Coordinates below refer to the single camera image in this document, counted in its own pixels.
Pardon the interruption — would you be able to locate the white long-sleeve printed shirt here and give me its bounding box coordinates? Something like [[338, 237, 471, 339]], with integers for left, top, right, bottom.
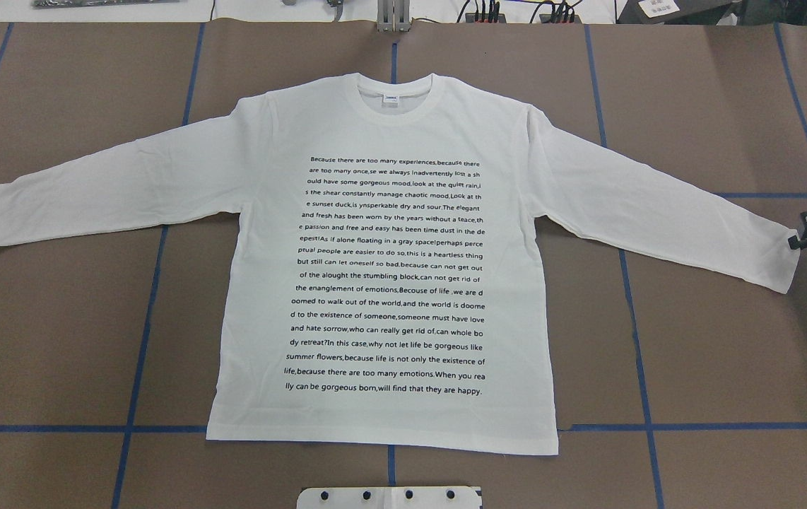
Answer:
[[0, 74, 799, 455]]

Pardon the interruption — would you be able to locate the white mounting plate with holes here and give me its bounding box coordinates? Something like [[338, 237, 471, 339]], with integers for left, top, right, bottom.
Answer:
[[296, 486, 483, 509]]

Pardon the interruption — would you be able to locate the aluminium frame post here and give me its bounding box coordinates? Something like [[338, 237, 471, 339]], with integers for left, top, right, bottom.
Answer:
[[377, 0, 412, 33]]

